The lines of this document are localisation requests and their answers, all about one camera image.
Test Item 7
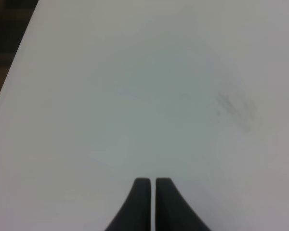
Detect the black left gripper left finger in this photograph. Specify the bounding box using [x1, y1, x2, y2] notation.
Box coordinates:
[106, 178, 151, 231]

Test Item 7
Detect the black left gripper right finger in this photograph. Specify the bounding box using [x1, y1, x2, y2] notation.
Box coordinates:
[155, 178, 210, 231]

